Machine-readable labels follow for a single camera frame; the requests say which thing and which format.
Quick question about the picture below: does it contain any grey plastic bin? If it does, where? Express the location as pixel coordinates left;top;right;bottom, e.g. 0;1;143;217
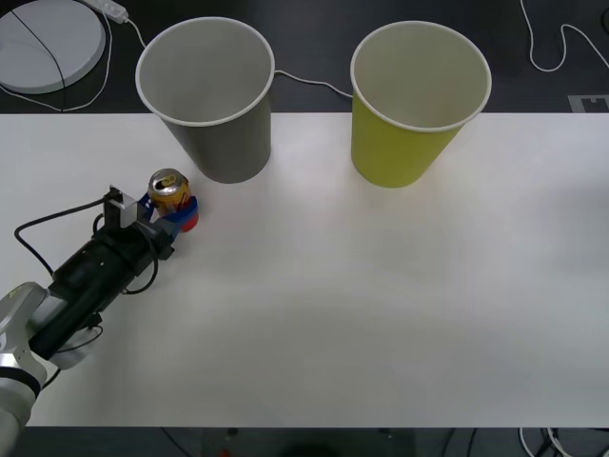
135;16;276;185

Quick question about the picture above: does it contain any white power strip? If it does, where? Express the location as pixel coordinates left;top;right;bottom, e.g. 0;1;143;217
78;0;129;23

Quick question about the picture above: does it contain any black cable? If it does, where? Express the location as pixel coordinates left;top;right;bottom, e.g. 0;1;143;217
10;8;67;113

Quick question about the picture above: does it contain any yellow-green plastic bin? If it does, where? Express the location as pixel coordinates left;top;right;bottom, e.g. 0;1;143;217
349;19;493;189

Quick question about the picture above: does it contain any red and yellow drink can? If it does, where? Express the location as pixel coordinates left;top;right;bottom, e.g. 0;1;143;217
147;168;201;233

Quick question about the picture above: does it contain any white cable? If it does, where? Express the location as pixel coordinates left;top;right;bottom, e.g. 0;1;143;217
124;16;356;100
520;0;609;72
518;427;572;457
0;7;114;113

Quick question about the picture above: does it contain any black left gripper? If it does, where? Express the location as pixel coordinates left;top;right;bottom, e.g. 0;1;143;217
93;192;202;278

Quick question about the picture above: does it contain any white round disc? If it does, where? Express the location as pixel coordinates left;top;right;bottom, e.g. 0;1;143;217
0;0;108;95

